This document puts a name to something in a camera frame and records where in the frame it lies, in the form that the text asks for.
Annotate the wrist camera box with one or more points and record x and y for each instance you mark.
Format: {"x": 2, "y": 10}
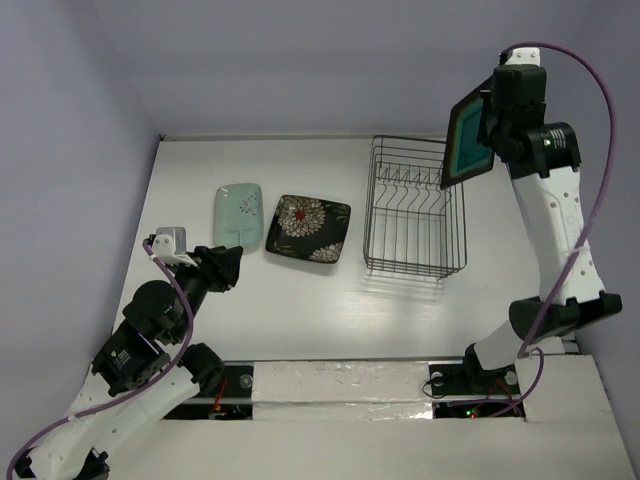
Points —
{"x": 169, "y": 245}
{"x": 520, "y": 56}

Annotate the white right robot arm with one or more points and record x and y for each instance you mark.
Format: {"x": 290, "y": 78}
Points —
{"x": 485, "y": 360}

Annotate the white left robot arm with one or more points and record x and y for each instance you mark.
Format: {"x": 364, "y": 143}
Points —
{"x": 146, "y": 368}

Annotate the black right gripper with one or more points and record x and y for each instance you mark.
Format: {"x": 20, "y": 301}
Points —
{"x": 488, "y": 132}

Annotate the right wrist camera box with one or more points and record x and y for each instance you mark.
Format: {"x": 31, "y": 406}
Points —
{"x": 520, "y": 56}

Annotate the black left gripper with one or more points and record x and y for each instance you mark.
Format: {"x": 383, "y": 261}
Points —
{"x": 220, "y": 263}

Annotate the light green rectangular plate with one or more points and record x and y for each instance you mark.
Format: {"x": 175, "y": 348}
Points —
{"x": 238, "y": 216}

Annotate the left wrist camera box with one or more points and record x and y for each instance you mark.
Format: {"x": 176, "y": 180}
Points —
{"x": 169, "y": 245}

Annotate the dark green patterned plate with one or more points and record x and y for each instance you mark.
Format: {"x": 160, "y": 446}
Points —
{"x": 465, "y": 157}

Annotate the right side metal rail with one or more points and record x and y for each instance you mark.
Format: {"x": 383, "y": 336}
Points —
{"x": 547, "y": 186}

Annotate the grey wire dish rack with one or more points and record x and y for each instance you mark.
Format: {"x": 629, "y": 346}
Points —
{"x": 412, "y": 226}

